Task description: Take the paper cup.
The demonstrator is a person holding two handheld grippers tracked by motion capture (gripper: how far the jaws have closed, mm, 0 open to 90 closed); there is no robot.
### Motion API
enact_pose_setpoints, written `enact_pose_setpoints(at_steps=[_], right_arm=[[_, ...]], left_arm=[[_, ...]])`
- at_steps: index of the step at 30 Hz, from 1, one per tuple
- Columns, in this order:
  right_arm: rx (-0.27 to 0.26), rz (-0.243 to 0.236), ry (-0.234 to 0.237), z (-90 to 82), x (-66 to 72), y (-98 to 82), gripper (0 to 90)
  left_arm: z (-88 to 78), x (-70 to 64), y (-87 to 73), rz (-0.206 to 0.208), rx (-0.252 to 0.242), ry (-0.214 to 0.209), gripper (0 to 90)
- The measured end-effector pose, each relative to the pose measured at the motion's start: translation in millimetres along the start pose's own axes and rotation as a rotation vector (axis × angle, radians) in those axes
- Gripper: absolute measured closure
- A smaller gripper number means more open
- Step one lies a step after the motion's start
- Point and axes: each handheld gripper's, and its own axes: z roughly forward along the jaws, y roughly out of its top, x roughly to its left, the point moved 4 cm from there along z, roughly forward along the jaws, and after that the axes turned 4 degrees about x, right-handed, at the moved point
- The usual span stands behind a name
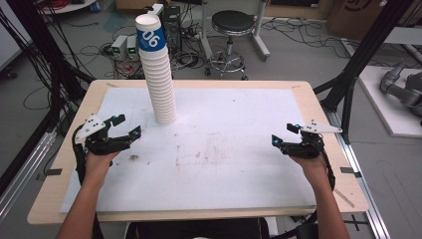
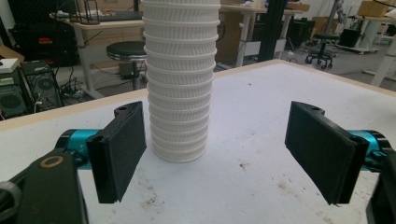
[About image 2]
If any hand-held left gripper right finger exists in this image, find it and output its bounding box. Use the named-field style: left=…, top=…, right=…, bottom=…
left=284, top=100, right=371, bottom=205

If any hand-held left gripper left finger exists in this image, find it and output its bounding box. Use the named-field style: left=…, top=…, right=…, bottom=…
left=85, top=100, right=148, bottom=204

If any stack of white ribbed cups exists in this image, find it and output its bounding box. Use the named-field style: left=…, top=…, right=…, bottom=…
left=140, top=0, right=222, bottom=164

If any round black stool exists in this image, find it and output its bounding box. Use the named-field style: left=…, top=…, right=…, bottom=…
left=106, top=40, right=148, bottom=91

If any black office chair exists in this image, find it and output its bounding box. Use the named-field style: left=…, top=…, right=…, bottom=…
left=304, top=32, right=341, bottom=70

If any light wooden desk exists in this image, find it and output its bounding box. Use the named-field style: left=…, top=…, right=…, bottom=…
left=49, top=11, right=148, bottom=100

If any black computer tower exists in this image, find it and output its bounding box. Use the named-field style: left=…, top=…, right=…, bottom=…
left=0, top=59, right=64, bottom=120

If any white desk with boxes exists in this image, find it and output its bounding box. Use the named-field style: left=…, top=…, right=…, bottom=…
left=335, top=14, right=396, bottom=88

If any black equipment case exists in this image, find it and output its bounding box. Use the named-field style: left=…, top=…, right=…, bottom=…
left=8, top=21, right=80, bottom=68

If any cardboard box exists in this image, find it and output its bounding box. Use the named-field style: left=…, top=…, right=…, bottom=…
left=357, top=0, right=393, bottom=18

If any black metal post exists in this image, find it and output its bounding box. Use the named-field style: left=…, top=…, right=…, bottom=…
left=257, top=0, right=293, bottom=63

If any black wire rack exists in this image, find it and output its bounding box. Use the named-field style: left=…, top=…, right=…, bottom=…
left=68, top=0, right=101, bottom=26

